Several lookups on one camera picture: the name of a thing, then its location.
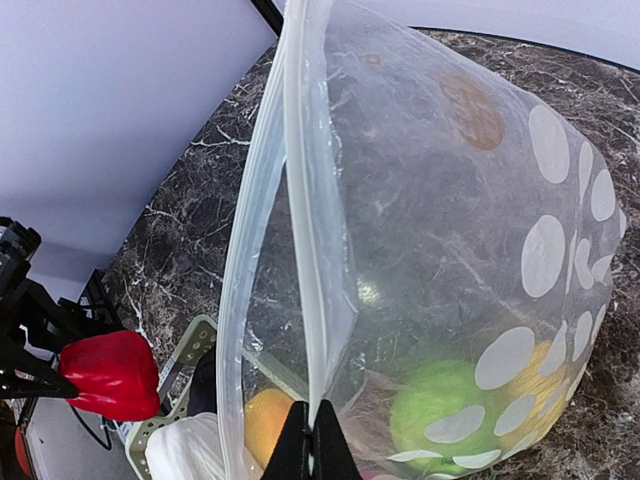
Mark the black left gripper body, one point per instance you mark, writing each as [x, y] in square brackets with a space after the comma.
[28, 313]

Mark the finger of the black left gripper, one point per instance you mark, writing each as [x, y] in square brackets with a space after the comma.
[25, 376]

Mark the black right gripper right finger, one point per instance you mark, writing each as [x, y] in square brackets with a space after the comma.
[332, 459]

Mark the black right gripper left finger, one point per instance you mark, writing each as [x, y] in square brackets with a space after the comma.
[291, 456]

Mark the red toy bell pepper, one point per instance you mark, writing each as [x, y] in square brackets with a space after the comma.
[115, 374]

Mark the green toy apple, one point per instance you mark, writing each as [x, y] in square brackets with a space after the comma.
[442, 414]

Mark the yellow toy lemon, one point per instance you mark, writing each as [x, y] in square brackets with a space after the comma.
[532, 403]

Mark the clear dotted zip top bag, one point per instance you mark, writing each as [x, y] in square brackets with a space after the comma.
[403, 205]

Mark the orange yellow toy mango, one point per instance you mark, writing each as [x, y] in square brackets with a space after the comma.
[265, 415]

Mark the toy napa cabbage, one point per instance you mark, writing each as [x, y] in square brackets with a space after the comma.
[189, 449]

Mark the pale green plastic basket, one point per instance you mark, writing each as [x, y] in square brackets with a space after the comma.
[174, 384]

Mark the black left corner frame post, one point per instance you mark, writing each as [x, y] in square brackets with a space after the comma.
[270, 14]

